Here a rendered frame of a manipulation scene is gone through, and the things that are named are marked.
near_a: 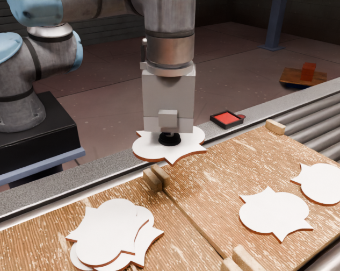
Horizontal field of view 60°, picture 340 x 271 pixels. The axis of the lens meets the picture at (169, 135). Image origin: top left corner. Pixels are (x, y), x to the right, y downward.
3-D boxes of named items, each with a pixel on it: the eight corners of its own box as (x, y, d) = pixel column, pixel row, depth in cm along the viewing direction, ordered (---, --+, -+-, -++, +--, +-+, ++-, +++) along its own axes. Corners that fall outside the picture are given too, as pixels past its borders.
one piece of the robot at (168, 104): (132, 56, 41) (139, 152, 49) (196, 58, 40) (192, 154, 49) (143, 38, 49) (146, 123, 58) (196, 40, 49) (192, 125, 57)
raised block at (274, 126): (263, 127, 87) (266, 119, 85) (268, 126, 87) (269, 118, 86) (280, 136, 82) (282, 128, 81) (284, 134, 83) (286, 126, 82)
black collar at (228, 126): (209, 120, 95) (209, 115, 94) (226, 114, 98) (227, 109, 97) (225, 130, 89) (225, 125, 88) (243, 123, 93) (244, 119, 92)
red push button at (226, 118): (212, 120, 95) (213, 116, 94) (226, 115, 97) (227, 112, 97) (225, 128, 90) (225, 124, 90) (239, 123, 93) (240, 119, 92)
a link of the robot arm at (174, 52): (194, 39, 41) (137, 38, 42) (193, 70, 44) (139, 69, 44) (194, 27, 48) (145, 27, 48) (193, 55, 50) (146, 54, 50)
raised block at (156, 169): (150, 174, 68) (149, 164, 67) (157, 171, 69) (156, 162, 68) (164, 189, 64) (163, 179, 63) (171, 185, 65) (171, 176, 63)
